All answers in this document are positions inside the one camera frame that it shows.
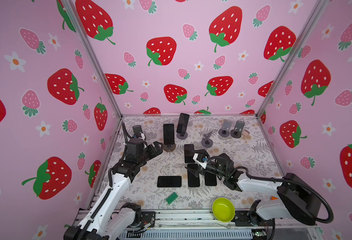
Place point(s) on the grey centre phone stand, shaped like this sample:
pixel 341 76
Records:
pixel 207 142

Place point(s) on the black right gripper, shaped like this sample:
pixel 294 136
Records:
pixel 195 172

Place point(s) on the grey round phone stand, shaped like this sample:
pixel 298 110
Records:
pixel 225 129

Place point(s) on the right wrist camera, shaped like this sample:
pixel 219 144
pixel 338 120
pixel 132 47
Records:
pixel 201 160

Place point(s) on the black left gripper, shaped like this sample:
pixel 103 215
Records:
pixel 158 150

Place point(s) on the grey back centre stand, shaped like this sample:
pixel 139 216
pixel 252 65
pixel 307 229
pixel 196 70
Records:
pixel 182 136

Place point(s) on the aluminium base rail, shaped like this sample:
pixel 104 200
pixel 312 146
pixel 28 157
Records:
pixel 202 225

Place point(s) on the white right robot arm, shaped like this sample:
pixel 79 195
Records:
pixel 294 199

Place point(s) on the wooden base phone stand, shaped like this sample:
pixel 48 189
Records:
pixel 169 148

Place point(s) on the lime green bowl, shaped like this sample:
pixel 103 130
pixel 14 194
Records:
pixel 223 210

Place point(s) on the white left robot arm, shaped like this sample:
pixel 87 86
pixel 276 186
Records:
pixel 98 224

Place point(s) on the black phone wooden stand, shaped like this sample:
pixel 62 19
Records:
pixel 169 134

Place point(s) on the green lego brick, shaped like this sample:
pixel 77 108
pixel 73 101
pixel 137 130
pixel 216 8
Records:
pixel 171 198

